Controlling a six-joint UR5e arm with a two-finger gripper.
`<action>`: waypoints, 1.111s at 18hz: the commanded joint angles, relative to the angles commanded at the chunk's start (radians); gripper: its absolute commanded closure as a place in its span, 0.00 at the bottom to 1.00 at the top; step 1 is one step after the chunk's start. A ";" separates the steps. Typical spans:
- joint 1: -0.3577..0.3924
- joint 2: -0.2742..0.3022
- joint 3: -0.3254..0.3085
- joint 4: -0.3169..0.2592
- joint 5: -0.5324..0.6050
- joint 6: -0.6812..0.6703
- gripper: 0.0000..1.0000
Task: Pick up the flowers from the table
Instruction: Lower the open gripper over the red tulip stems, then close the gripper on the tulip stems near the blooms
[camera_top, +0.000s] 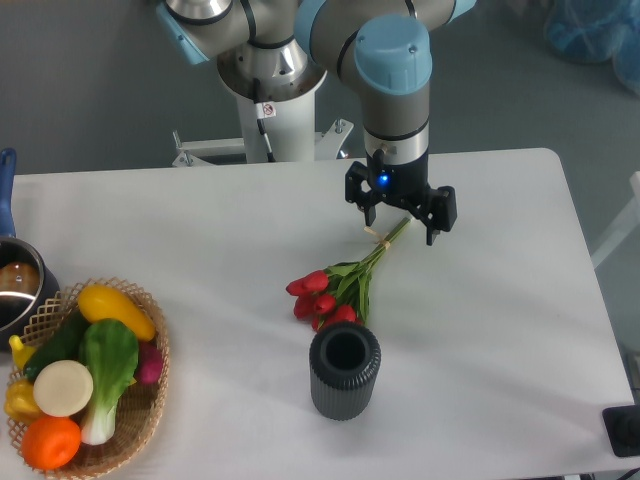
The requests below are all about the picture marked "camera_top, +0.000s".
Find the green bok choy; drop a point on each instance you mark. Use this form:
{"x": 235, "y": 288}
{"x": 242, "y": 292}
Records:
{"x": 109, "y": 350}

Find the yellow squash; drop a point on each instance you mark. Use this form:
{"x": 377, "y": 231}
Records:
{"x": 100, "y": 302}

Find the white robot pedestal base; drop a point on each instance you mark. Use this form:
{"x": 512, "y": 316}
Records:
{"x": 272, "y": 131}

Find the woven wicker basket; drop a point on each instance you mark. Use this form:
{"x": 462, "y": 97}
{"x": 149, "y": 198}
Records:
{"x": 140, "y": 408}

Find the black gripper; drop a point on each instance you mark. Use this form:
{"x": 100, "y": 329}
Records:
{"x": 379, "y": 181}

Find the red tulip bouquet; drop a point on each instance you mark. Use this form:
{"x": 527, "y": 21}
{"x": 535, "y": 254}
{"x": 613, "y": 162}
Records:
{"x": 340, "y": 292}

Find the black device at table edge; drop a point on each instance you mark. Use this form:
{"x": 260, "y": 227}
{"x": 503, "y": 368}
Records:
{"x": 622, "y": 427}

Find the cream round radish slice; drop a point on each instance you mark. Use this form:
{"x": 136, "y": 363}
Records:
{"x": 63, "y": 388}

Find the dark grey ribbed vase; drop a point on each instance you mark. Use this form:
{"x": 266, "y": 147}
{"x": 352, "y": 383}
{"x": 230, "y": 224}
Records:
{"x": 344, "y": 361}

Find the blue handled saucepan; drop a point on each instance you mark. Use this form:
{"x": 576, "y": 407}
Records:
{"x": 26, "y": 282}

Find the purple red onion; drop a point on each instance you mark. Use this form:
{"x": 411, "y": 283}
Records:
{"x": 150, "y": 364}

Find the orange fruit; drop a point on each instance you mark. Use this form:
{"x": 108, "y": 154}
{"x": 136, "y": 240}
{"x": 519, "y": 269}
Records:
{"x": 50, "y": 442}

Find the blue plastic bag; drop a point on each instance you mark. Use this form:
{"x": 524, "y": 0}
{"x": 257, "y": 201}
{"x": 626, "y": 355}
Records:
{"x": 594, "y": 32}

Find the white frame at right edge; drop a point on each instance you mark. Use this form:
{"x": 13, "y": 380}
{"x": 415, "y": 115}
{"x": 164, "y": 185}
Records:
{"x": 625, "y": 222}

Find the dark green cucumber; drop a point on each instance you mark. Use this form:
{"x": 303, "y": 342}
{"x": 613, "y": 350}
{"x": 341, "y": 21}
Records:
{"x": 64, "y": 344}

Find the yellow bell pepper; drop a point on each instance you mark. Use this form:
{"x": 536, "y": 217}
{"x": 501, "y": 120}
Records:
{"x": 20, "y": 404}

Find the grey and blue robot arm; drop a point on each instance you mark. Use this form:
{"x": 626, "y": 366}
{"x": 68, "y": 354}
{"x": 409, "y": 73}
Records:
{"x": 274, "y": 55}

